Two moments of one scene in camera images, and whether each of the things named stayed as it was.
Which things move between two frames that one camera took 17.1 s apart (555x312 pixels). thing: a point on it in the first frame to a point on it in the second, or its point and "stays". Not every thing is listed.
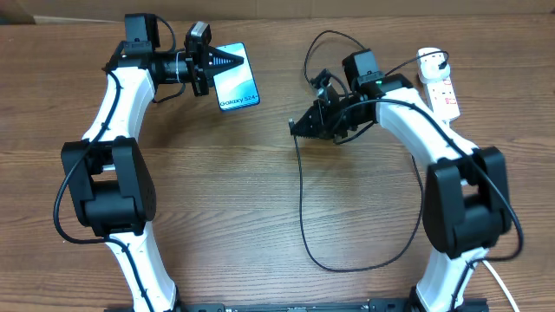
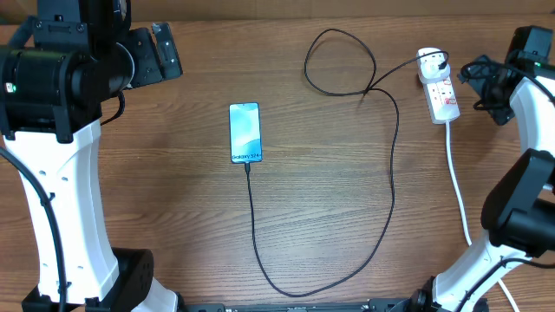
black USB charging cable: x=297 y=166 to x=370 y=89
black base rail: x=391 y=305 stays
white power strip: x=442 y=99 stays
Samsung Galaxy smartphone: x=236 y=87 to x=244 y=133
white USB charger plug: x=428 y=60 stays
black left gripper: x=205 y=63 to x=146 y=43
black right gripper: x=320 y=118 to x=474 y=77
